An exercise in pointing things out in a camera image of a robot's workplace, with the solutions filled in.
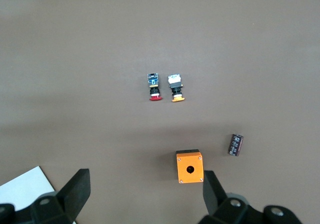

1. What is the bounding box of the red mushroom push button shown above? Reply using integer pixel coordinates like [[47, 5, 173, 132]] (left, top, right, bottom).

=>
[[146, 72, 164, 102]]

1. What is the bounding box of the dark cylindrical capacitor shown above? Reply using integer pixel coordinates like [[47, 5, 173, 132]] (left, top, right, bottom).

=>
[[227, 133, 245, 157]]

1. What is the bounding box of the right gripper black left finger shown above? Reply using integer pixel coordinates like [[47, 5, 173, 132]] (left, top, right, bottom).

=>
[[30, 168, 91, 224]]

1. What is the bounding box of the yellow mushroom push button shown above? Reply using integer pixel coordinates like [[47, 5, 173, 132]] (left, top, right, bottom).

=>
[[167, 73, 186, 103]]

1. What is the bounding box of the white drawer cabinet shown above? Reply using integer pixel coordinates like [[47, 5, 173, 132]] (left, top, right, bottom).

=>
[[0, 165, 77, 224]]

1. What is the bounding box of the orange button enclosure box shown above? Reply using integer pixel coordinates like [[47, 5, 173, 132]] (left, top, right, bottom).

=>
[[175, 148, 205, 184]]

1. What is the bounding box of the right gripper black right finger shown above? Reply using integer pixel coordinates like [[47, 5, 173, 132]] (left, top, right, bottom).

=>
[[198, 170, 266, 224]]

